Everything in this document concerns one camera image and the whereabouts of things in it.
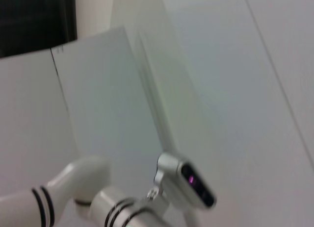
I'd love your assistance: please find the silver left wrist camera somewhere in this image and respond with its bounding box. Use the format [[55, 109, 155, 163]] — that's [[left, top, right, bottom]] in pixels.
[[146, 152, 218, 209]]

